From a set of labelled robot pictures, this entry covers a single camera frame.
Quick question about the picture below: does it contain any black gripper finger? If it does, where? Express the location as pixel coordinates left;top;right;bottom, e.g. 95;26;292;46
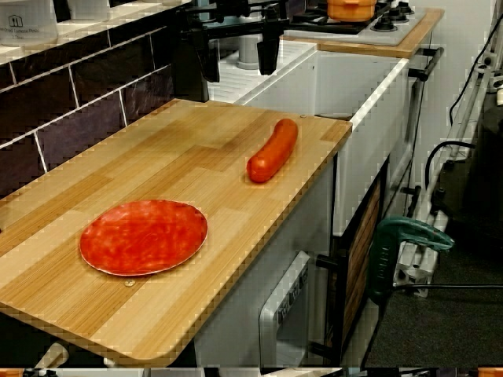
192;27;221;83
257;21;282;76

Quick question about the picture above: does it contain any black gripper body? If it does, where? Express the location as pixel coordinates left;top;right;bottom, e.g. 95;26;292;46
176;0;292;40

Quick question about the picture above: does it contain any red toy sausage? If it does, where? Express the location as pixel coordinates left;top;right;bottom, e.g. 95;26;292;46
246;118;299;184

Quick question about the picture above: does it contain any red round plate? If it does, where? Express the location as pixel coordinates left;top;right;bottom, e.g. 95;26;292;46
79;199;208;276

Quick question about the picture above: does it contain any grey toy faucet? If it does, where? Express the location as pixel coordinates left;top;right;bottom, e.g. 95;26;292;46
235;35;265;71

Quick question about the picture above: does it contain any dark grey upright side panel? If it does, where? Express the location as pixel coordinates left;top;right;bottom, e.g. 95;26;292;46
171;7;210;104

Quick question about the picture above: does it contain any white toy sink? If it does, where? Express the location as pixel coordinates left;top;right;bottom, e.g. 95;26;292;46
207;38;412;237

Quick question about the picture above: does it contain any cream shelf ledge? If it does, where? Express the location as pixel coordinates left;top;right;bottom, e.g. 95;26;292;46
0;0;193;67

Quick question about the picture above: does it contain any grey toy stove top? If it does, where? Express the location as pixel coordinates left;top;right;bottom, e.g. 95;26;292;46
282;4;428;46

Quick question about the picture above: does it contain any orange toy pot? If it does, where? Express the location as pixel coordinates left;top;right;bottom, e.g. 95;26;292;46
326;0;377;23

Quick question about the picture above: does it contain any black stove knob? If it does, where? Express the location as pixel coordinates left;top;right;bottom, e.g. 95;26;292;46
371;16;396;33

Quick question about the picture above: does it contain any white plastic jar with lid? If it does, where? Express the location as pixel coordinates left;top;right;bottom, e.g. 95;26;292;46
66;0;112;21
0;0;59;46

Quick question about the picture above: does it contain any dark tiled backsplash panel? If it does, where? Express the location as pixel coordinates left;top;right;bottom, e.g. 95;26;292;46
0;25;176;197

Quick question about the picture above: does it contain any wooden slat drawer front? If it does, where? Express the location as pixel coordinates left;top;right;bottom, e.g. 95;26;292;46
340;180;383;343

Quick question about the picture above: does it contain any green power drill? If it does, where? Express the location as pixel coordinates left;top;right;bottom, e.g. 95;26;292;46
369;218;456;306

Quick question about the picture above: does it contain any grey dishwasher front panel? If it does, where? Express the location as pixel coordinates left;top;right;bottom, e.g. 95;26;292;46
258;251;311;359

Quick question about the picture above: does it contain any white toy kitchen cabinet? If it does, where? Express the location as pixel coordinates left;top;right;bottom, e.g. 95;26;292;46
192;156;340;368

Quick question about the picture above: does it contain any white cylindrical tube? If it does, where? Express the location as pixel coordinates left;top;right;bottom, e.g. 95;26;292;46
34;342;70;370

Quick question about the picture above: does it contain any black oven door handle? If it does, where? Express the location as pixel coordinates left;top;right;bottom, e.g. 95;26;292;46
407;46;445;82

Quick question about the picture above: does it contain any thick black looped cable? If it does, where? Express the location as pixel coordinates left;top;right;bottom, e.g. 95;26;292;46
425;140;479;197

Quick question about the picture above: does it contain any thin black hanging cable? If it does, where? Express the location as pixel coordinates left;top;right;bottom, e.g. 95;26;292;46
449;23;503;127

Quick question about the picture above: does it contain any aluminium profile frame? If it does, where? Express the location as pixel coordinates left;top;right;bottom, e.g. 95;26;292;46
392;50;503;298

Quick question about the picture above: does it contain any black cabinet handle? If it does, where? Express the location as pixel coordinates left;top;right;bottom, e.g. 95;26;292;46
310;254;349;357

